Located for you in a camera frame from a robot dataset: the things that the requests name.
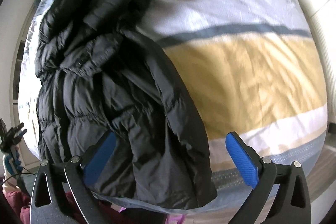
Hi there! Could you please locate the black long puffer coat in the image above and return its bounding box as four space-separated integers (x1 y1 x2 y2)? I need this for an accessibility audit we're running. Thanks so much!
35 0 217 210

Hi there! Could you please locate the striped bed duvet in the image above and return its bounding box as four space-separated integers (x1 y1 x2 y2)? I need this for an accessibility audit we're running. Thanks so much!
18 0 328 212

